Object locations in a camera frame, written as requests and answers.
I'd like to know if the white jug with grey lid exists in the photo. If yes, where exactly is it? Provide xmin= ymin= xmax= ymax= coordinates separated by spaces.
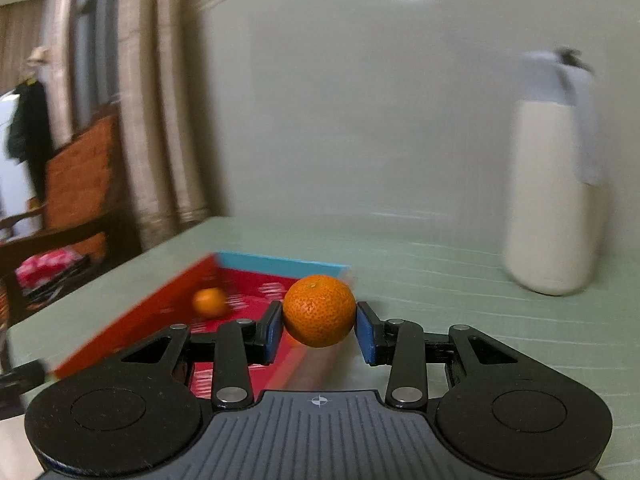
xmin=503 ymin=47 xmax=608 ymax=296

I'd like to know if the dark jacket on hanger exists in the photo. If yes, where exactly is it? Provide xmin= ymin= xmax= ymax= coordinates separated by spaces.
xmin=6 ymin=78 xmax=54 ymax=204

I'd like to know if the white refrigerator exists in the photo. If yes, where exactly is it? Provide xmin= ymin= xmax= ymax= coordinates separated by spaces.
xmin=0 ymin=93 xmax=34 ymax=217

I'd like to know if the red patterned cloth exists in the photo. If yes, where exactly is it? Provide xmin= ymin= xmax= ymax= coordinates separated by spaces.
xmin=15 ymin=248 xmax=81 ymax=289

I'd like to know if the wooden armchair orange cushion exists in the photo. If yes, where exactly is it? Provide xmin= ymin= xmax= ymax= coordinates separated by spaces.
xmin=1 ymin=113 xmax=142 ymax=325

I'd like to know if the large orange mandarin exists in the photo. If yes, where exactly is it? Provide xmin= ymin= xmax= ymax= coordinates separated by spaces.
xmin=282 ymin=274 xmax=357 ymax=348

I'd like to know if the small orange mandarin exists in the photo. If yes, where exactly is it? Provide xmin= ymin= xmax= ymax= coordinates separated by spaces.
xmin=192 ymin=287 xmax=229 ymax=318

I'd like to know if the window with dark frame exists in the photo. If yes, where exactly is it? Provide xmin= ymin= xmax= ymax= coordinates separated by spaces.
xmin=70 ymin=0 xmax=119 ymax=131

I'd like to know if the straw hat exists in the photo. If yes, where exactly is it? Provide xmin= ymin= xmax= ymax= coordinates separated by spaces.
xmin=26 ymin=46 xmax=51 ymax=67

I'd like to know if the red cardboard box tray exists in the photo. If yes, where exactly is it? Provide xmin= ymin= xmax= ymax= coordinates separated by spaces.
xmin=54 ymin=252 xmax=350 ymax=394

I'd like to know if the beige curtain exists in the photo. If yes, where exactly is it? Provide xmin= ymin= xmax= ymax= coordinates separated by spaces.
xmin=117 ymin=0 xmax=214 ymax=249

